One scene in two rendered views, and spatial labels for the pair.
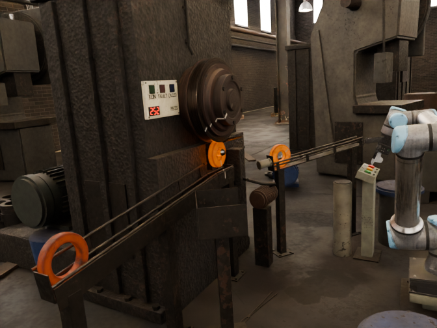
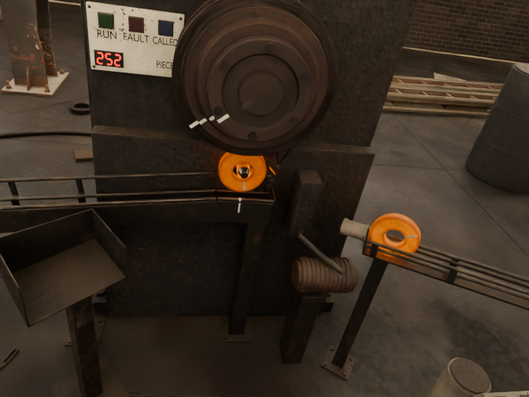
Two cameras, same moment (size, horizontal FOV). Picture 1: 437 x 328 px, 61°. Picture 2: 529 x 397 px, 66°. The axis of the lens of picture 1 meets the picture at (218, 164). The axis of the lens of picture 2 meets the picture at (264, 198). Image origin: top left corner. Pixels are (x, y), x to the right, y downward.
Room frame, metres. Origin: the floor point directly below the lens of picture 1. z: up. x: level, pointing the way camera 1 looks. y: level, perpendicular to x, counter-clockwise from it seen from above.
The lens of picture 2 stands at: (1.38, -0.90, 1.49)
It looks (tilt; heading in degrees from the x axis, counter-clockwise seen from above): 34 degrees down; 46
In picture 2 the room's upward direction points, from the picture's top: 11 degrees clockwise
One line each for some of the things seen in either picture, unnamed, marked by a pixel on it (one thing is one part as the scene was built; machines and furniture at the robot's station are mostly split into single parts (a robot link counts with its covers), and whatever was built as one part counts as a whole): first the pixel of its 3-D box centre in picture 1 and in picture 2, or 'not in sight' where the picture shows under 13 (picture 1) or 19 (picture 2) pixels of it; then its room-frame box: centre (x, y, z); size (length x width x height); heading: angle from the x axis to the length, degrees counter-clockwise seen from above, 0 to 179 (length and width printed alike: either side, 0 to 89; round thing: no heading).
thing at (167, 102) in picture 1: (161, 99); (137, 42); (1.90, 0.26, 1.15); 0.26 x 0.02 x 0.18; 149
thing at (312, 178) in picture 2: (235, 166); (302, 202); (2.34, -0.11, 0.68); 0.11 x 0.08 x 0.24; 59
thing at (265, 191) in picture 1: (264, 224); (312, 311); (2.35, -0.29, 0.27); 0.22 x 0.13 x 0.53; 149
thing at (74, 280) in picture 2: (224, 272); (74, 331); (1.56, 0.01, 0.36); 0.26 x 0.20 x 0.72; 4
